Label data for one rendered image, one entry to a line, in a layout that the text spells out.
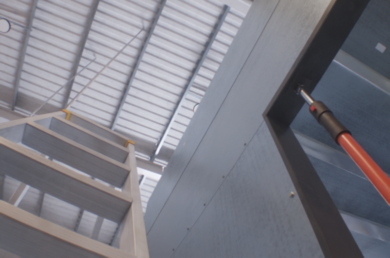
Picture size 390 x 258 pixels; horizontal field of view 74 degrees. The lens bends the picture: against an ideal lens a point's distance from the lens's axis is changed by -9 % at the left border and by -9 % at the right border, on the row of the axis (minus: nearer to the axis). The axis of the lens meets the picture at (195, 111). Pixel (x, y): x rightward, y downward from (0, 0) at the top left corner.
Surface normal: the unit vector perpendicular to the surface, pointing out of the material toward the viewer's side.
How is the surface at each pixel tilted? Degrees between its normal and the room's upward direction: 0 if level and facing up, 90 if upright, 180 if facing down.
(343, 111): 180
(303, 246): 90
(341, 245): 90
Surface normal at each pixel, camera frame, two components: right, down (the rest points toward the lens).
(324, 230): 0.43, -0.81
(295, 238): -0.90, -0.39
